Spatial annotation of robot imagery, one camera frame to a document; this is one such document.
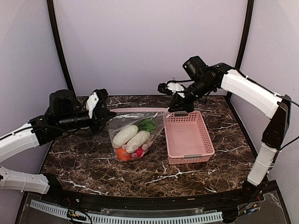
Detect left black frame post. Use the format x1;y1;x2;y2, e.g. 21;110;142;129
46;0;75;93

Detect white toy radish with leaves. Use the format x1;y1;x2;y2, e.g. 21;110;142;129
125;131;150;154

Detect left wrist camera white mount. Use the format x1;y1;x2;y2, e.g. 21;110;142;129
85;90;101;119

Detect black front rail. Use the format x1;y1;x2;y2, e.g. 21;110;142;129
39;186;264;212

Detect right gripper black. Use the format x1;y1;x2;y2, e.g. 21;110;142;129
169;77;215;112

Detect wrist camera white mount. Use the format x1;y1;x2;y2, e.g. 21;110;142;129
157;81;185;98
85;90;101;119

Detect clear zip top bag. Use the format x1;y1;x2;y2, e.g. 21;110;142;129
108;107;170;162

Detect black frame post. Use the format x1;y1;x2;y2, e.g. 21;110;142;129
46;0;75;93
235;0;254;69

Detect pink perforated plastic basket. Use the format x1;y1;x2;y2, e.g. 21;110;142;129
164;111;215;165

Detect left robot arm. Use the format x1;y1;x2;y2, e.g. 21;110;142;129
0;89;116;203

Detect orange toy fruit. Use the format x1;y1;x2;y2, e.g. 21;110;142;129
115;147;131;161

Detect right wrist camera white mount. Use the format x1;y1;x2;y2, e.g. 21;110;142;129
157;81;185;98

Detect right black frame post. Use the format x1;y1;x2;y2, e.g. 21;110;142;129
235;0;254;69

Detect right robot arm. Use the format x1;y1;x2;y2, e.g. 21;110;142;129
165;56;291;203

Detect white slotted cable duct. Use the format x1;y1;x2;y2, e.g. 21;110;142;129
30;200;223;224

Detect red toy fruit front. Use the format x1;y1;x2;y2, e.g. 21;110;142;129
131;146;145;159

